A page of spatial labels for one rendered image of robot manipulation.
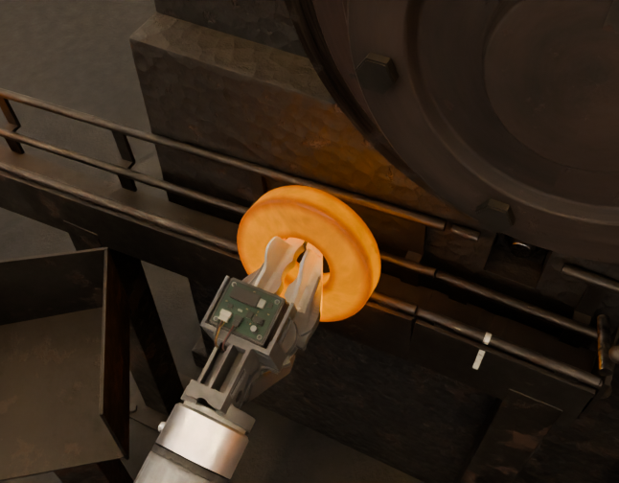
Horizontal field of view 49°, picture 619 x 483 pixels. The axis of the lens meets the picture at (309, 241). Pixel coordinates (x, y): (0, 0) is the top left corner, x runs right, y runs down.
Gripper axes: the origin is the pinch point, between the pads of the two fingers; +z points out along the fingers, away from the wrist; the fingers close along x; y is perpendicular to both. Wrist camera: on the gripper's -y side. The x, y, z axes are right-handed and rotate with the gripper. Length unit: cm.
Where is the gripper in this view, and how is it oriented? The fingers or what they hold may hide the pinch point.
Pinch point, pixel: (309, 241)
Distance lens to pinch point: 70.8
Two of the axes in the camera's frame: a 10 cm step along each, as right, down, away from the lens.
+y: -1.2, -4.1, -9.0
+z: 4.2, -8.4, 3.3
